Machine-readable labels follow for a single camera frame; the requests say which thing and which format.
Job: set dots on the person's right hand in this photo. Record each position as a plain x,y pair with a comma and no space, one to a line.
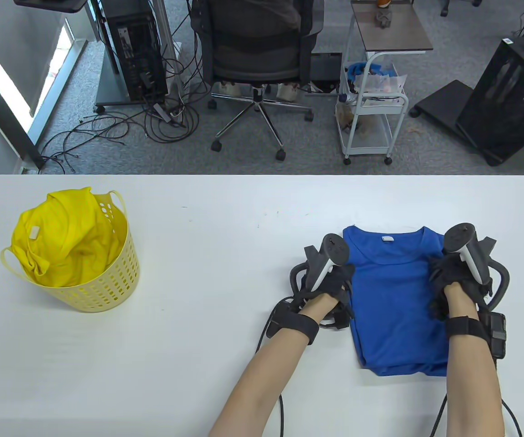
448,271

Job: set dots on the person's left hand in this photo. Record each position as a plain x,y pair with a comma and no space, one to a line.
337,280

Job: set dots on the black and white hand controller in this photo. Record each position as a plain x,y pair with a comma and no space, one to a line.
334,250
460,236

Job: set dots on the blue t-shirt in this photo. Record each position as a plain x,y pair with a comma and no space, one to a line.
394,296
407,372

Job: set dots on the yellow t-shirt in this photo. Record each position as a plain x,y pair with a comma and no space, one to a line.
61,236

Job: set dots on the person's right forearm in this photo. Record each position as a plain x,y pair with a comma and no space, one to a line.
471,387

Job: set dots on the person's left forearm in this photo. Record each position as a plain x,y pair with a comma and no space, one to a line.
266,373

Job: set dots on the white rolling cart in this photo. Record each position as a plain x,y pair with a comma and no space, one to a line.
366,145

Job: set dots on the brown fuzzy item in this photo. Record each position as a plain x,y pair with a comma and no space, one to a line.
347,118

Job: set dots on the black rolling platform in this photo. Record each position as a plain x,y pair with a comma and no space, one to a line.
444,102

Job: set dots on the black mesh computer case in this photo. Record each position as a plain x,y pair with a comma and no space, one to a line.
503,100

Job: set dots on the clear plastic bags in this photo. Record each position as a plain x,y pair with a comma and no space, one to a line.
382,84

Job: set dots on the blue cloth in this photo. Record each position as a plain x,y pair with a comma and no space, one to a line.
357,69

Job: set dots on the black box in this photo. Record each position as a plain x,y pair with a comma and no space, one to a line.
325,66

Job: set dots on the yellow perforated laundry basket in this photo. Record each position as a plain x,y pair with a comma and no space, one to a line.
107,291

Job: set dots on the grey power strip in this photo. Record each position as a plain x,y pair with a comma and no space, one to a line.
162,112

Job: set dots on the brown side table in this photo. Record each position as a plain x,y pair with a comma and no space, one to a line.
403,32

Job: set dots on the grey crumpled glove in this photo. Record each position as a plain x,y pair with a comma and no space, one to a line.
384,18

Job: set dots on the orange object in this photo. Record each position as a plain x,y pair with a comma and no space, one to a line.
384,3

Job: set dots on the grey computer trolley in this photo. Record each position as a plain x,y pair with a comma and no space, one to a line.
107,91

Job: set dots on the silver desk column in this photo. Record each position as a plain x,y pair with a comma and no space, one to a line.
164,27

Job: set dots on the black computer tower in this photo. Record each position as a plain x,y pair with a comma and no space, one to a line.
134,50

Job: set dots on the black desk top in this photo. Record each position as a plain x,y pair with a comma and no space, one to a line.
52,4

